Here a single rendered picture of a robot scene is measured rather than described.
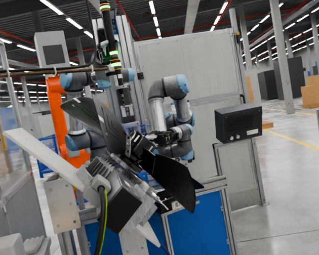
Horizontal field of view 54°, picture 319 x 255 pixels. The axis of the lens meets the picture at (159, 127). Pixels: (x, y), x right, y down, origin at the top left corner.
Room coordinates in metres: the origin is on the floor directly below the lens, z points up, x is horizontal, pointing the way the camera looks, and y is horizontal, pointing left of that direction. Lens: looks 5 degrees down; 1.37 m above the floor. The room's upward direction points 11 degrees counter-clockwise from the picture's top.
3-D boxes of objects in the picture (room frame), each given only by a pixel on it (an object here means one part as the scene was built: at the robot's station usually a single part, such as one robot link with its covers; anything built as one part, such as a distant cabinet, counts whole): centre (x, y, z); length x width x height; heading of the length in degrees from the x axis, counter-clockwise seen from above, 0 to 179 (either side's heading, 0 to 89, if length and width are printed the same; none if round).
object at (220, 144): (1.87, -0.41, 1.04); 0.24 x 0.03 x 0.03; 102
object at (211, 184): (1.76, 0.11, 0.82); 0.90 x 0.04 x 0.08; 102
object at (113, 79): (1.38, 0.14, 1.50); 0.09 x 0.07 x 0.10; 136
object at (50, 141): (8.36, 2.71, 0.49); 1.27 x 0.88 x 0.98; 176
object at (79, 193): (1.68, 0.50, 0.92); 0.03 x 0.03 x 0.12; 12
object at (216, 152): (1.85, -0.31, 0.96); 0.03 x 0.03 x 0.20; 12
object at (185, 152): (1.71, -0.10, 1.08); 0.11 x 0.08 x 0.11; 83
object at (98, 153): (2.16, 0.44, 1.09); 0.15 x 0.15 x 0.10
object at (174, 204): (1.61, 0.01, 0.85); 0.22 x 0.17 x 0.07; 116
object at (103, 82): (1.66, 0.23, 1.54); 0.11 x 0.08 x 0.11; 126
